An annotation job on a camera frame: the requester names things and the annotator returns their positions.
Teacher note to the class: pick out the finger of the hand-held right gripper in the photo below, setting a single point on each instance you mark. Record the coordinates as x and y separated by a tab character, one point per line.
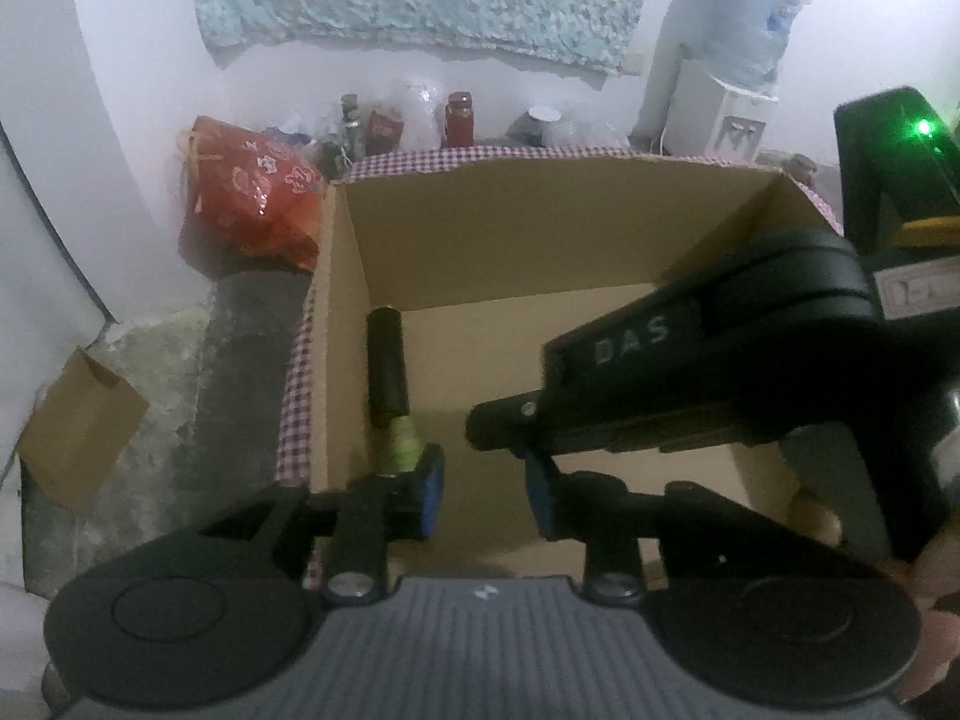
502	416

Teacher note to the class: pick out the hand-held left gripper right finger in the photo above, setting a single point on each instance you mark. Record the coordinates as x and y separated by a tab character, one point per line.
537	496

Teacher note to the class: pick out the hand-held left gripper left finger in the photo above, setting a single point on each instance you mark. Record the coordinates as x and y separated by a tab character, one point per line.
431	491

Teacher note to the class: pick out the black tube with green end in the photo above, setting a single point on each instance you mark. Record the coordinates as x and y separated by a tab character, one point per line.
386	367

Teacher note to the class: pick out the large cardboard box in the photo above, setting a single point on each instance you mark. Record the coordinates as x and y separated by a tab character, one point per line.
525	240

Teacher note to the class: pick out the person's right hand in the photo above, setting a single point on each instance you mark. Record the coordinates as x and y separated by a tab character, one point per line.
941	600

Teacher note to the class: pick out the purple checkered cloth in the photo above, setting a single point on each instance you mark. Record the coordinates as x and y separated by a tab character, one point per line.
296	405

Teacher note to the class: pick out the small round floor item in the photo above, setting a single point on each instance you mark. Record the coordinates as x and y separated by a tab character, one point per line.
799	166

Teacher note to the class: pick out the white water dispenser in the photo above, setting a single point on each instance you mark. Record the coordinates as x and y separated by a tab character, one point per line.
705	116

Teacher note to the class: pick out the red jar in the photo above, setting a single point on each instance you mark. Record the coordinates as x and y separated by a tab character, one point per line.
459	120

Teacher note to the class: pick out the blue water bottle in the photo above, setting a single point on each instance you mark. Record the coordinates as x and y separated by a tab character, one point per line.
750	22

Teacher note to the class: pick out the red-labelled jar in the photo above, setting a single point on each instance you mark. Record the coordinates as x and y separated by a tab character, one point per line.
385	127

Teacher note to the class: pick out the clear plastic bag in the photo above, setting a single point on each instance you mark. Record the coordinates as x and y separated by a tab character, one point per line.
416	109

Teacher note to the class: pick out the dark glass bottle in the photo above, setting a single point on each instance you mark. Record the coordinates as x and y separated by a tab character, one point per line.
349	120

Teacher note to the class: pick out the red plastic bag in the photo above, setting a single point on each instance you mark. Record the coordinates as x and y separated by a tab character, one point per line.
251	187

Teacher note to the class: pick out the small brown cardboard box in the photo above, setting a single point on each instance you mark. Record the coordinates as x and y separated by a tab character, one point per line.
79	427

